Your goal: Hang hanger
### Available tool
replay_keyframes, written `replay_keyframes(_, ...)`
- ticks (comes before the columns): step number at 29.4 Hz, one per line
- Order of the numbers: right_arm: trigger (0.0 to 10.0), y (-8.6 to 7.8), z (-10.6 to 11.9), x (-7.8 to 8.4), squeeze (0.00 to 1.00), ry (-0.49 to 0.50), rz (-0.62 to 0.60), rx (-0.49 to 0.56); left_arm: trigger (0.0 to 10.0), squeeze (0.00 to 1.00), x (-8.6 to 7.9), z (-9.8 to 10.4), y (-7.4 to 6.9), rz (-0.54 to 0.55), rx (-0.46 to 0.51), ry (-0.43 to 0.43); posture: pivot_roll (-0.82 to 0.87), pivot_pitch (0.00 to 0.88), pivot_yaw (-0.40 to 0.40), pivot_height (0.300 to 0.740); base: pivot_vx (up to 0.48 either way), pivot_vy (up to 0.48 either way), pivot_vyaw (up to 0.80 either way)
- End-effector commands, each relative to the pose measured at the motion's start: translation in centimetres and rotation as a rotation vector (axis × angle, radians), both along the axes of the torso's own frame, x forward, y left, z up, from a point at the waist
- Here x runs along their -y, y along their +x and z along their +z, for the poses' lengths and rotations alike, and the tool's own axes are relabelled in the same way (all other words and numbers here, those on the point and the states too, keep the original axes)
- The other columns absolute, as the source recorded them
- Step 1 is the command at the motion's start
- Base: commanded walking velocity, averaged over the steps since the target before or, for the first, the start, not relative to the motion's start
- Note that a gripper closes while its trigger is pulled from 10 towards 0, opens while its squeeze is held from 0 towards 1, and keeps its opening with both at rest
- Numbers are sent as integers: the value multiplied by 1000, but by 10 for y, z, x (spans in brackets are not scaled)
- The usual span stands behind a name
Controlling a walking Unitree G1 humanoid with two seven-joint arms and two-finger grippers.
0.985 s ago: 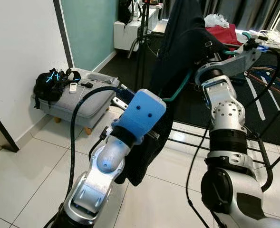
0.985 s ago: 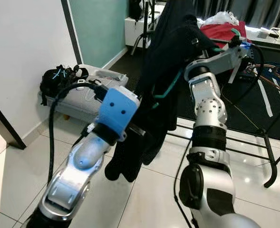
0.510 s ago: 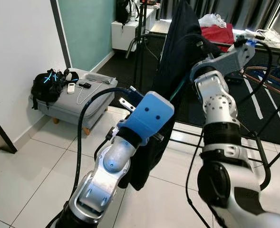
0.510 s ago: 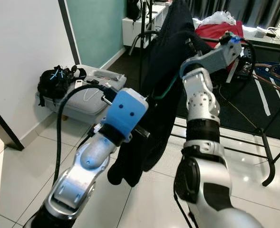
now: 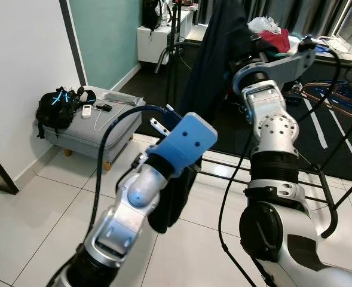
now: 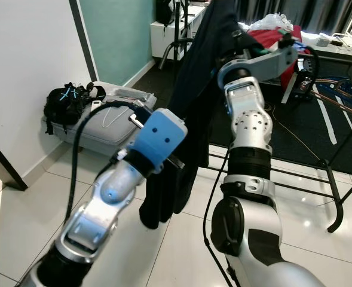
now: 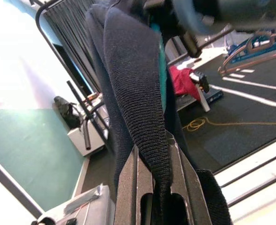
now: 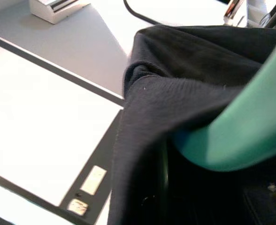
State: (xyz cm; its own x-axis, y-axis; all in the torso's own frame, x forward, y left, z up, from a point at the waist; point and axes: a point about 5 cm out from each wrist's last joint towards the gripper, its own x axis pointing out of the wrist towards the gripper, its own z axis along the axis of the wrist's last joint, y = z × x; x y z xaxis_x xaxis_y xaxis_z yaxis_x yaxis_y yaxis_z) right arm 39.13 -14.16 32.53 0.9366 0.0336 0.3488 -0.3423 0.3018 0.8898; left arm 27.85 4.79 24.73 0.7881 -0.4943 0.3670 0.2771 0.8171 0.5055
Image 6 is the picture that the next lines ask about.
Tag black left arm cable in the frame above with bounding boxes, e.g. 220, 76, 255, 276
65, 100, 155, 225

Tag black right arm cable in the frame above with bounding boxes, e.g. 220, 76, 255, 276
203, 42, 320, 287

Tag red cloth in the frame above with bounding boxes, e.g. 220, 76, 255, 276
250, 25, 302, 60

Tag dark grey curtain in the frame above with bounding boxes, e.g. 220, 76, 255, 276
235, 0, 352, 33

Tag white shelf unit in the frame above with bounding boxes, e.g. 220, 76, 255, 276
151, 6, 206, 60

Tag black backpack teal lines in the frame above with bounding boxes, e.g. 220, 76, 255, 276
44, 82, 108, 135

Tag white plastic bag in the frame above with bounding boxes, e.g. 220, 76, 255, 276
247, 13, 295, 33

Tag dark navy plain garment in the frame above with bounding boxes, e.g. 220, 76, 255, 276
139, 0, 251, 231

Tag black metal clothes rack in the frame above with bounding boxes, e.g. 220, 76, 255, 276
158, 0, 352, 234

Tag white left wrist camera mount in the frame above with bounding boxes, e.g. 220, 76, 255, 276
127, 108, 187, 174

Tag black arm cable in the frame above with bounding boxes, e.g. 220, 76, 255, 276
65, 100, 155, 225
203, 42, 320, 287

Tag blue plastic hanger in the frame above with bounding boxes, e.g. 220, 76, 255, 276
313, 63, 352, 114

